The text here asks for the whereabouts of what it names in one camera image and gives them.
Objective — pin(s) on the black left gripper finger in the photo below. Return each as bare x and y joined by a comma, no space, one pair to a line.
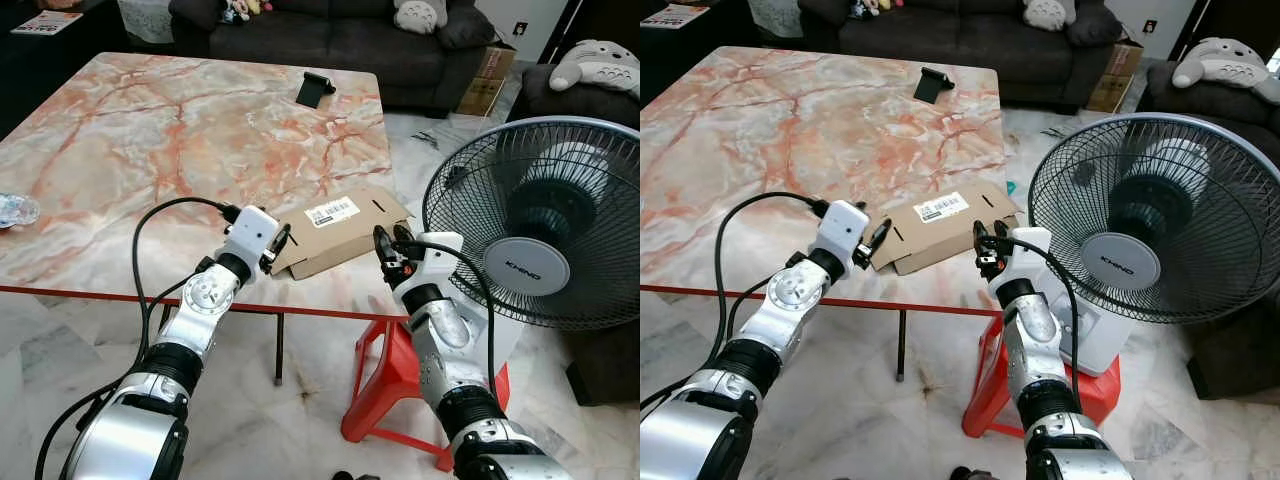
281,236
884,238
286,241
878,232

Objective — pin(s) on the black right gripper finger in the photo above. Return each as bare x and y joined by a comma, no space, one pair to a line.
381,243
1001,233
980,238
402,238

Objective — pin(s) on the brown cardboard box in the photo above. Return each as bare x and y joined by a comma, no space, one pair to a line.
340,242
950,238

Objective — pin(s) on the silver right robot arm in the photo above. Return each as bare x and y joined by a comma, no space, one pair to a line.
1030,330
445,335

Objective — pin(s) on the grey table fan black grille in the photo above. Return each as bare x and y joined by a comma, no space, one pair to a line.
1120,262
527,265

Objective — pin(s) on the red plastic stool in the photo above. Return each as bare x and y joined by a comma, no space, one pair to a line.
385,390
985,400

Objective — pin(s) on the black phone stand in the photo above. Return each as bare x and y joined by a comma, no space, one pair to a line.
312,90
932,86

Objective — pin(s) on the brown printed carton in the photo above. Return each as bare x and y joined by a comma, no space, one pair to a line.
1115,80
485,85

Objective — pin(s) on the dark armchair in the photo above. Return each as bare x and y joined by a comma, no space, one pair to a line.
540,100
1200,105

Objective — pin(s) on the dark grey sofa cushion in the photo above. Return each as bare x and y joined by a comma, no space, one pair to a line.
465,28
1093,25

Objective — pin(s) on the small grey Totoro plush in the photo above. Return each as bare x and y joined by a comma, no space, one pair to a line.
420,14
1048,12

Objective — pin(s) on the small colourful plush toy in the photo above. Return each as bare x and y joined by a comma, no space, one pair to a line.
240,8
870,7

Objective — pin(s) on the white lace cloth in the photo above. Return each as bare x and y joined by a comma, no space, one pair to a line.
773,16
145,20

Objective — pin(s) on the clear plastic water bottle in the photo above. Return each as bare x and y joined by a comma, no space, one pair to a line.
15,210

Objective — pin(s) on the large grey Totoro plush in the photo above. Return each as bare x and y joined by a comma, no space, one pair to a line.
597,68
1225,62

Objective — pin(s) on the black low cabinet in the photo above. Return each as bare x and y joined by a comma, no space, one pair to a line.
680,60
30,80

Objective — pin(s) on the red and white magazine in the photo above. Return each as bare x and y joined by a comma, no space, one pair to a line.
675,15
45,23

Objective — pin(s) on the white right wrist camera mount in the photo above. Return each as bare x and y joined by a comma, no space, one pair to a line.
1030,255
442,262

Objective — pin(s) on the black metal table leg frame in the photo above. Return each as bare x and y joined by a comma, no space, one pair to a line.
902,345
279,345

